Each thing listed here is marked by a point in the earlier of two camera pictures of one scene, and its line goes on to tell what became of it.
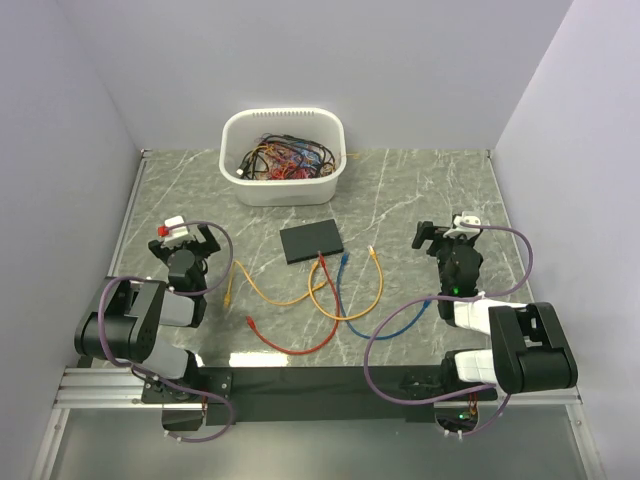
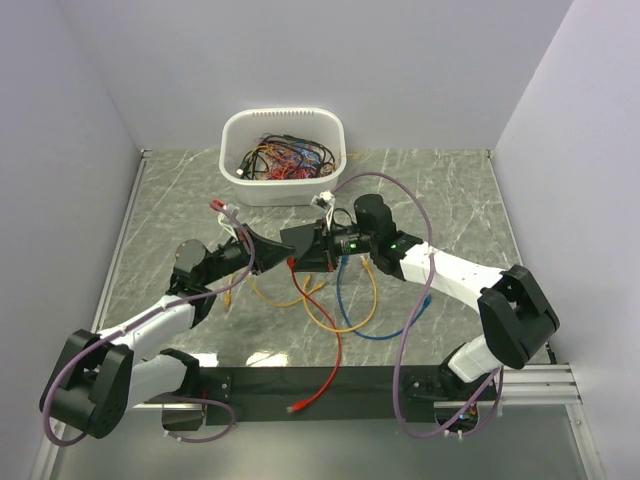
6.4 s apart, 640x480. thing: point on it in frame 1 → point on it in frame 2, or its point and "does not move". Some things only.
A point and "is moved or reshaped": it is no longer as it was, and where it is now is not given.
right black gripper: [426, 231] → [323, 234]
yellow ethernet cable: [373, 252] is moved or reshaped
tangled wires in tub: [281, 157] does not move
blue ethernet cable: [386, 336] does not move
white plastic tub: [283, 156] does not move
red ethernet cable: [252, 326] → [301, 403]
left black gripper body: [195, 245] → [233, 257]
